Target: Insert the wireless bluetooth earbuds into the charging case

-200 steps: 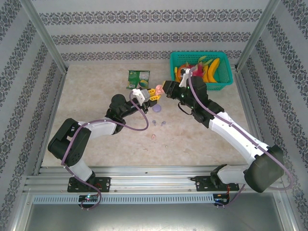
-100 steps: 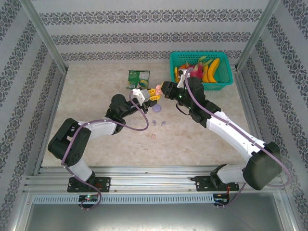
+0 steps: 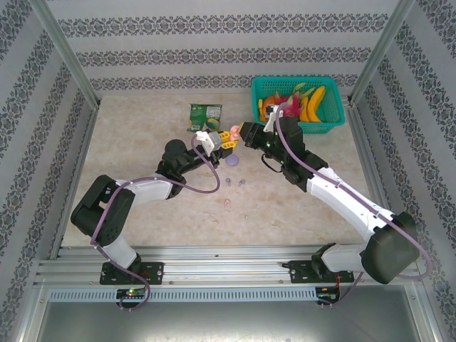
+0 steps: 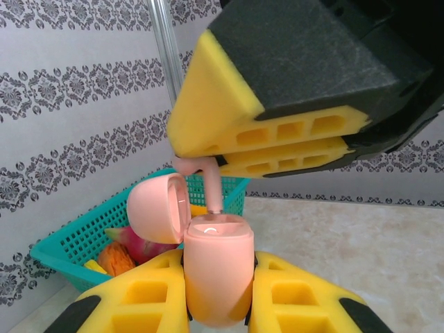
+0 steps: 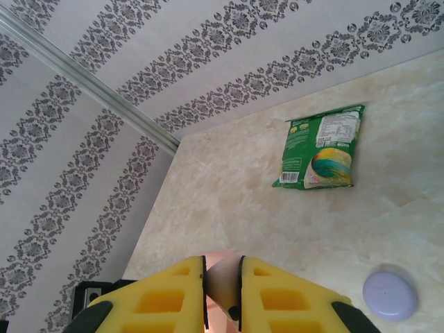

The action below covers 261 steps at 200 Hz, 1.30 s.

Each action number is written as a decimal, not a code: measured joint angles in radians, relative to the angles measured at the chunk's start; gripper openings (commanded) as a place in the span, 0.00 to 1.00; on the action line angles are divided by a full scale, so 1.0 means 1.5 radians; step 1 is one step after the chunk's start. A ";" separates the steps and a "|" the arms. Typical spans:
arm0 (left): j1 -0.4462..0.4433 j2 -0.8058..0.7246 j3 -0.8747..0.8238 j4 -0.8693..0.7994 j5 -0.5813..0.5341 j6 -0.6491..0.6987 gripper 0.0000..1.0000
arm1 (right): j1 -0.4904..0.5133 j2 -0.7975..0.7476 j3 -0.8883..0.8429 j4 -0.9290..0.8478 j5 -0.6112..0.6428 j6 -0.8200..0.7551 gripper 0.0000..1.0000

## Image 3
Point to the purple earbud charging case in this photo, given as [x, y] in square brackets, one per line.
[232, 160]

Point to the purple earbud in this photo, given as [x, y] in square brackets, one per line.
[242, 182]

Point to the pink earbud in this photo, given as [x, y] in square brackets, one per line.
[227, 203]

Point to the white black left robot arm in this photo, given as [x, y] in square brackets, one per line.
[149, 188]

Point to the orange mango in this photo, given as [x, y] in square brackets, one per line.
[268, 101]

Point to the green snack bag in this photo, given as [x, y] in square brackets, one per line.
[199, 112]

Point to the small yellow banana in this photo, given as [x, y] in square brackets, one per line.
[304, 112]

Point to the pink dragon fruit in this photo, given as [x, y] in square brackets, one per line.
[294, 105]

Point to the teal plastic basket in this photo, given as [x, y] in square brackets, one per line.
[270, 85]

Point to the large yellow banana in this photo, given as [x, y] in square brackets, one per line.
[315, 103]

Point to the small controller board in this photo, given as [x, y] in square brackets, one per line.
[327, 295]
[132, 294]

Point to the grey metal panel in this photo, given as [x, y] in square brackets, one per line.
[228, 320]

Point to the aluminium side rail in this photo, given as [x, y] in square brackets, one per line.
[365, 156]
[82, 156]

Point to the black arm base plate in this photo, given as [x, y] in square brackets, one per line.
[297, 270]
[155, 272]

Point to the aluminium mounting rail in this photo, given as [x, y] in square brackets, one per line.
[228, 267]

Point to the aluminium frame post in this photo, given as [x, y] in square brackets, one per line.
[64, 50]
[381, 50]

